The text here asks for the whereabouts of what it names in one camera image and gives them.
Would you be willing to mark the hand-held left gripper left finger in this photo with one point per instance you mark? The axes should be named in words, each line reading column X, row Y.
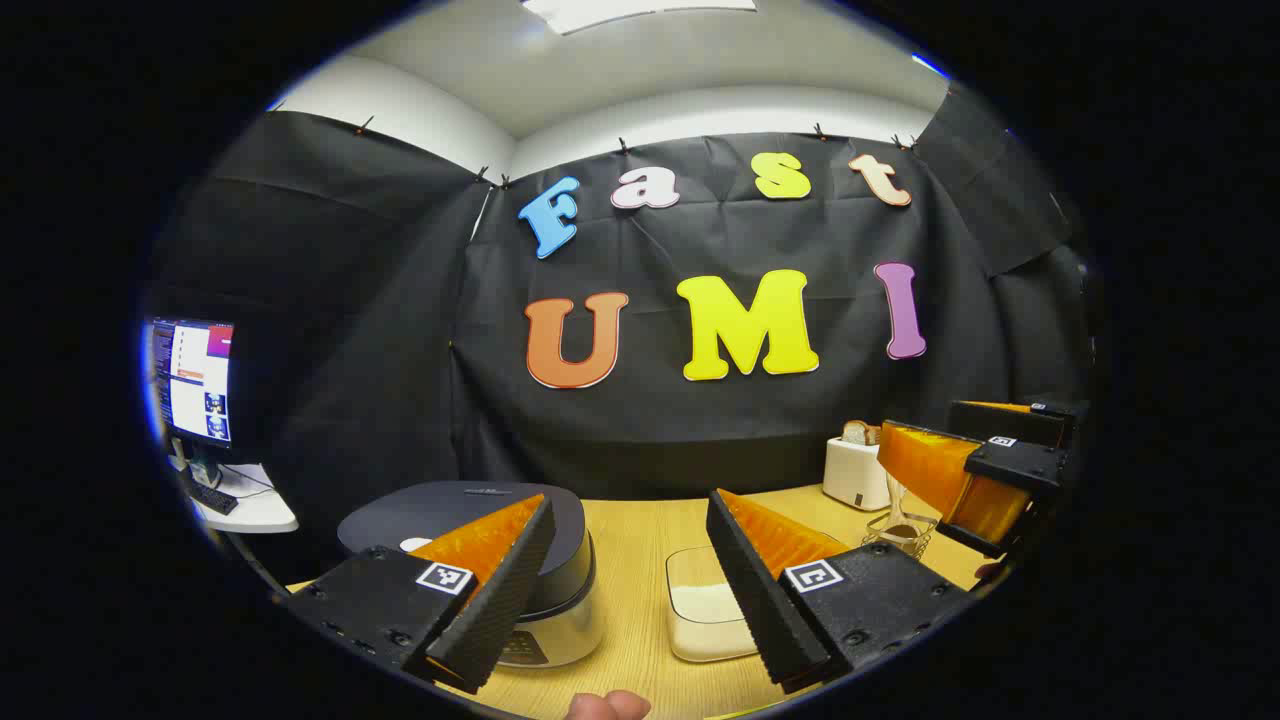
column 510, row 590

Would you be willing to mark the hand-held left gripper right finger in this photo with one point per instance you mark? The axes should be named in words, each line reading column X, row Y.
column 755, row 600

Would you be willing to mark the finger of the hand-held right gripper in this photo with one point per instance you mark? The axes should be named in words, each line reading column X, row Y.
column 1010, row 422
column 925, row 465

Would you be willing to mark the white rice container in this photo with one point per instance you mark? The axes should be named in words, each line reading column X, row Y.
column 690, row 640

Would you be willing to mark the black silver rice cooker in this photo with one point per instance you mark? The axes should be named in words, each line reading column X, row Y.
column 400, row 515

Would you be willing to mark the toasted bread slice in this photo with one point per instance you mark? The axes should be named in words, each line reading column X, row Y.
column 858, row 433

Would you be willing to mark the white toaster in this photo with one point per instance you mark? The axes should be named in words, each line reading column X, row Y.
column 850, row 480

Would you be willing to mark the white side table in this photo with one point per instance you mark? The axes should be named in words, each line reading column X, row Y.
column 265, row 515

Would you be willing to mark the black backdrop cloth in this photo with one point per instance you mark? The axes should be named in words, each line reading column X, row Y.
column 400, row 350

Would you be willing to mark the black keyboard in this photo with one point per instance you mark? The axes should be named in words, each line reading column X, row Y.
column 212, row 498

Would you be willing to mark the computer monitor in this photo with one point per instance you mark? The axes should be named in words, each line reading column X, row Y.
column 195, row 380

